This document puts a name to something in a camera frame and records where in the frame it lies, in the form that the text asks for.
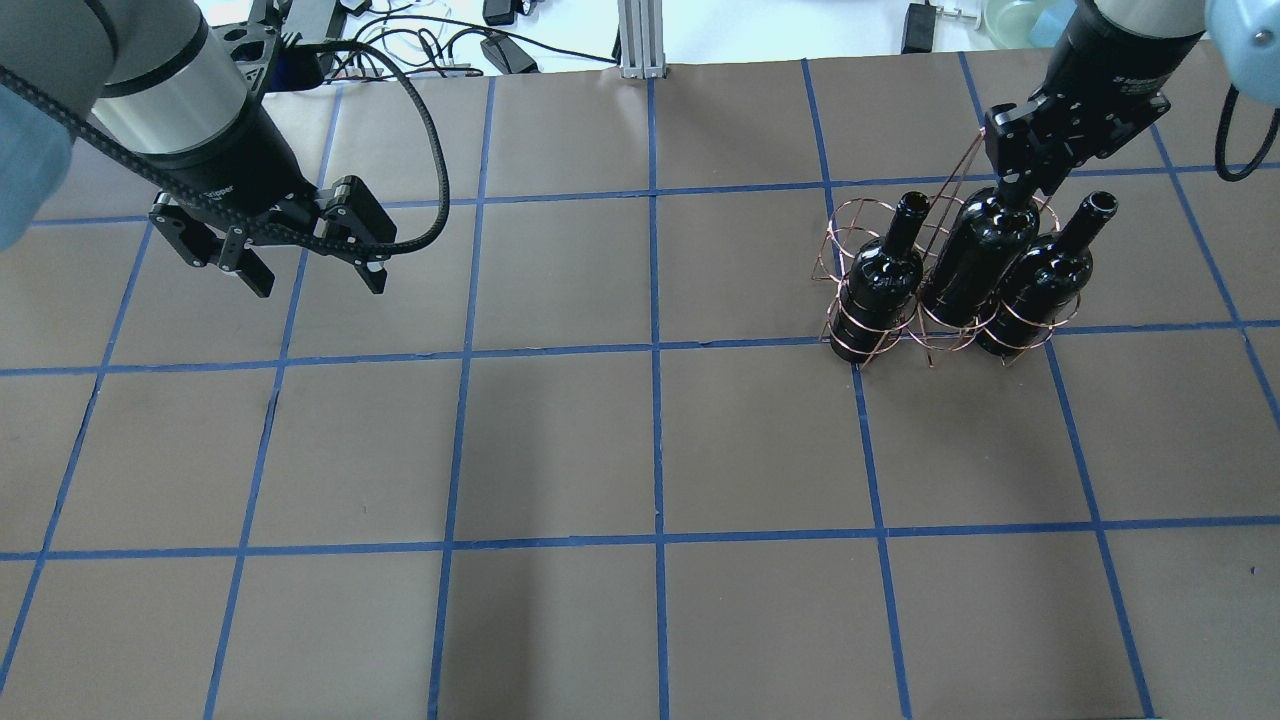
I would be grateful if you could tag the dark bottle in basket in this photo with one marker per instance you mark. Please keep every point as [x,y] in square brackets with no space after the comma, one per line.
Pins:
[1045,281]
[874,294]

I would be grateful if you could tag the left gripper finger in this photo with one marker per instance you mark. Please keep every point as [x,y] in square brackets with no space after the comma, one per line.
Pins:
[198,245]
[351,216]

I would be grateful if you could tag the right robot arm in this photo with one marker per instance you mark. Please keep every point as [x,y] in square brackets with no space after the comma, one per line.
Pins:
[1244,32]

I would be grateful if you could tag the copper wire wine basket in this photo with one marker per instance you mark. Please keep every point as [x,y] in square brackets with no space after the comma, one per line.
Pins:
[844,235]

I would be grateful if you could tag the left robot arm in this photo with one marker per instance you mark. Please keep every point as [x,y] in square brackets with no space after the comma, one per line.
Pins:
[155,87]

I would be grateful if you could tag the aluminium frame post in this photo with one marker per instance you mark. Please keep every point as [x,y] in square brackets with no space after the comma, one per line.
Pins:
[642,51]

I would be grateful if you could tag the green glass bowl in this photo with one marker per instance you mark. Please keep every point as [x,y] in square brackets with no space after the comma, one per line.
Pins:
[1020,24]

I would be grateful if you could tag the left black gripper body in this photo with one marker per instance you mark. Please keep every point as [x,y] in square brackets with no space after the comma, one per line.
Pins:
[232,155]

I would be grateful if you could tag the black power adapter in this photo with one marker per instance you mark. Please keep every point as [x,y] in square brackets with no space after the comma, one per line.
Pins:
[509,58]

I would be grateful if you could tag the dark wine bottle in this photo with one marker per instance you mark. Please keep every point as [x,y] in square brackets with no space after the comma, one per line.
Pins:
[991,230]

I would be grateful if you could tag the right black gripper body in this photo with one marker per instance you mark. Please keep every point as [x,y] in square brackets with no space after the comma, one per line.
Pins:
[1108,62]

